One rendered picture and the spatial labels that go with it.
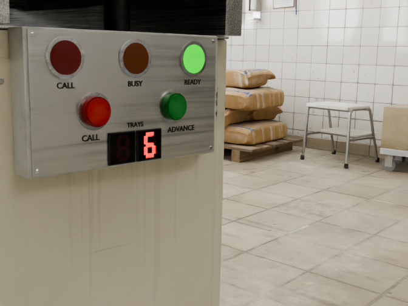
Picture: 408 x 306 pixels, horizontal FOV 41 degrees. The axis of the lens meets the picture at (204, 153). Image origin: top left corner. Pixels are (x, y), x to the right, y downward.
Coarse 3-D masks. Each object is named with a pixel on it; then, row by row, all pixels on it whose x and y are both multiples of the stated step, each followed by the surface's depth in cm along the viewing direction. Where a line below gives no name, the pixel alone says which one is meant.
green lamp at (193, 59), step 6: (192, 48) 61; (198, 48) 62; (186, 54) 61; (192, 54) 61; (198, 54) 62; (186, 60) 61; (192, 60) 61; (198, 60) 62; (204, 60) 63; (186, 66) 61; (192, 66) 62; (198, 66) 62; (192, 72) 62
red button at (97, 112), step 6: (84, 102) 53; (90, 102) 53; (96, 102) 53; (102, 102) 53; (84, 108) 52; (90, 108) 53; (96, 108) 53; (102, 108) 54; (108, 108) 54; (84, 114) 52; (90, 114) 53; (96, 114) 53; (102, 114) 54; (108, 114) 54; (84, 120) 53; (90, 120) 53; (96, 120) 53; (102, 120) 54; (108, 120) 54; (96, 126) 54
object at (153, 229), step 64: (128, 0) 65; (0, 64) 50; (0, 128) 51; (0, 192) 52; (64, 192) 57; (128, 192) 62; (192, 192) 69; (0, 256) 53; (64, 256) 58; (128, 256) 64; (192, 256) 71
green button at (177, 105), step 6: (168, 96) 60; (174, 96) 60; (180, 96) 60; (168, 102) 59; (174, 102) 60; (180, 102) 60; (168, 108) 59; (174, 108) 60; (180, 108) 60; (168, 114) 60; (174, 114) 60; (180, 114) 60
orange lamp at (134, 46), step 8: (128, 48) 55; (136, 48) 56; (144, 48) 57; (128, 56) 56; (136, 56) 56; (144, 56) 57; (128, 64) 56; (136, 64) 56; (144, 64) 57; (136, 72) 56
